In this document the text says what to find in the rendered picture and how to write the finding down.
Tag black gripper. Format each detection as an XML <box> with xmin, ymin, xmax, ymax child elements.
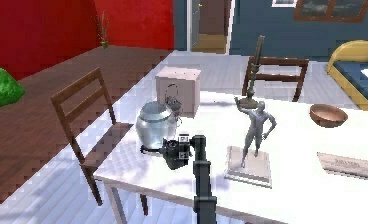
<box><xmin>139</xmin><ymin>139</ymin><xmax>190</xmax><ymax>171</ymax></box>

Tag round clear glass vase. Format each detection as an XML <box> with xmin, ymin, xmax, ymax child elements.
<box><xmin>135</xmin><ymin>101</ymin><xmax>180</xmax><ymax>150</ymax></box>

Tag dry twigs in small vase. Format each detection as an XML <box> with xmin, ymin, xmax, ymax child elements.
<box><xmin>95</xmin><ymin>10</ymin><xmax>111</xmax><ymax>50</ymax></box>

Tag pale pink box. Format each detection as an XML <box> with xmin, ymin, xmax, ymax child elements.
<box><xmin>154</xmin><ymin>65</ymin><xmax>202</xmax><ymax>118</ymax></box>

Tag brown wooden slat chair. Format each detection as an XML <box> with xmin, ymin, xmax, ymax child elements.
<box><xmin>50</xmin><ymin>67</ymin><xmax>150</xmax><ymax>217</ymax></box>
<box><xmin>241</xmin><ymin>55</ymin><xmax>310</xmax><ymax>103</ymax></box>

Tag grey man statue on base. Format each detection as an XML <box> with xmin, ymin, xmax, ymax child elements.
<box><xmin>224</xmin><ymin>100</ymin><xmax>278</xmax><ymax>190</ymax></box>

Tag brown tall candlestick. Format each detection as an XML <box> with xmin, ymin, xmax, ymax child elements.
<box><xmin>234</xmin><ymin>34</ymin><xmax>267</xmax><ymax>110</ymax></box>

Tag brown room door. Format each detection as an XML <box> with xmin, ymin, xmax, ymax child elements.
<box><xmin>190</xmin><ymin>0</ymin><xmax>234</xmax><ymax>55</ymax></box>

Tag white table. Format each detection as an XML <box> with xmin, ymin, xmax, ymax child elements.
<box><xmin>93</xmin><ymin>89</ymin><xmax>368</xmax><ymax>224</ymax></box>

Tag green round bush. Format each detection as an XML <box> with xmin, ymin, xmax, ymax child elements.
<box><xmin>0</xmin><ymin>65</ymin><xmax>26</xmax><ymax>109</ymax></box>

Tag brown wooden bowl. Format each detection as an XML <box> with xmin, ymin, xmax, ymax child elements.
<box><xmin>309</xmin><ymin>103</ymin><xmax>349</xmax><ymax>129</ymax></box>

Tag yellow sofa with blue cushion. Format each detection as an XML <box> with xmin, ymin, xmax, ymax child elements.
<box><xmin>325</xmin><ymin>39</ymin><xmax>368</xmax><ymax>113</ymax></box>

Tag brown framed dark picture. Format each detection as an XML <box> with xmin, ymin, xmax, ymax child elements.
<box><xmin>293</xmin><ymin>0</ymin><xmax>368</xmax><ymax>24</ymax></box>

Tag grey wire handled jar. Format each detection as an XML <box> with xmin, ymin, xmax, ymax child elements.
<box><xmin>163</xmin><ymin>83</ymin><xmax>185</xmax><ymax>125</ymax></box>

